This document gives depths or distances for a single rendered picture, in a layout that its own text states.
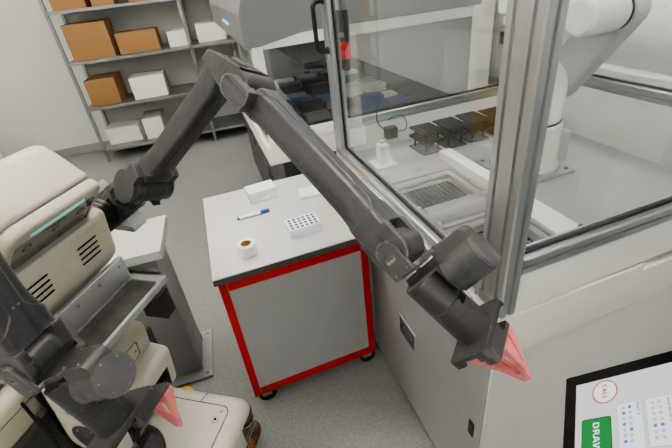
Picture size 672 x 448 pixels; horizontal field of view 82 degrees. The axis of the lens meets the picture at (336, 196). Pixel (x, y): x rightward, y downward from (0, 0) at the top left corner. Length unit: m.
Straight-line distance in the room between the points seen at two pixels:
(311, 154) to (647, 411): 0.59
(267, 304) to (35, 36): 4.50
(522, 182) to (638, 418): 0.36
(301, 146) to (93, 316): 0.60
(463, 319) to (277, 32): 1.52
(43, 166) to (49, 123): 4.81
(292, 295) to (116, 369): 0.99
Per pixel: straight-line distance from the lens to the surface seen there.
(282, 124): 0.65
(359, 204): 0.57
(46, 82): 5.57
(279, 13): 1.84
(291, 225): 1.50
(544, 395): 1.33
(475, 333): 0.58
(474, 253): 0.52
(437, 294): 0.55
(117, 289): 1.04
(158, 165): 0.90
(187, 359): 2.11
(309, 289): 1.53
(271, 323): 1.60
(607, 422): 0.75
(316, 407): 1.91
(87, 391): 0.63
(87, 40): 4.90
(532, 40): 0.68
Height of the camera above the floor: 1.61
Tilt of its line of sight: 30 degrees down
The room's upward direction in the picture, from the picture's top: 7 degrees counter-clockwise
